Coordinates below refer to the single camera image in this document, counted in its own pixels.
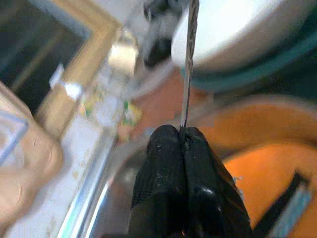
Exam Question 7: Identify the beige plastic tub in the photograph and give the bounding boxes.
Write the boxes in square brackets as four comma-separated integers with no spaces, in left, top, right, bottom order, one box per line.
[0,81,64,230]

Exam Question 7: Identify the silver metal spoon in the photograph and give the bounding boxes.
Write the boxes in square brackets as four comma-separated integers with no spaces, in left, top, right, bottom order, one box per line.
[178,0,200,134]

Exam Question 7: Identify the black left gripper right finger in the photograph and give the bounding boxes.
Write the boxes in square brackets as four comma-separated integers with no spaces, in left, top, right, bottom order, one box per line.
[183,126,254,238]

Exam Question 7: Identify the clear soap pump bottle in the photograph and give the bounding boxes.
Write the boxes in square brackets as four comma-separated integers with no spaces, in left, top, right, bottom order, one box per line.
[83,31,145,128]

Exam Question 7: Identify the small black bottle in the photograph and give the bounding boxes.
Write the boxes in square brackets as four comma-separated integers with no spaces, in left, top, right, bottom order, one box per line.
[142,0,175,69]

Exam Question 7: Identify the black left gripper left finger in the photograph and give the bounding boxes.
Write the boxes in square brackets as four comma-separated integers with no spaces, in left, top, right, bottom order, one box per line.
[127,124,187,238]

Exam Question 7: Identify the teal plate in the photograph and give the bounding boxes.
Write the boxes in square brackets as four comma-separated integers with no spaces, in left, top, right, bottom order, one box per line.
[180,28,317,94]

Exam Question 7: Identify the wooden window frame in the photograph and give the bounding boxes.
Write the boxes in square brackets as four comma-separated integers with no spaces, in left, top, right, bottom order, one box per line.
[34,0,122,141]

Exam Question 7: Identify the orange plate with black marks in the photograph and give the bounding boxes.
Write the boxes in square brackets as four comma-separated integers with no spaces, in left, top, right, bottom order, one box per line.
[195,98,317,238]

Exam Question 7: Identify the white bowl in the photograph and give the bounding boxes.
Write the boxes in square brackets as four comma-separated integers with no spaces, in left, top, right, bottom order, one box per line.
[170,0,316,71]

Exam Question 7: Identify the stainless steel double sink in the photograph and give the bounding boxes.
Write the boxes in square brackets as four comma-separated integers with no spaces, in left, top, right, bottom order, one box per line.
[55,135,159,238]

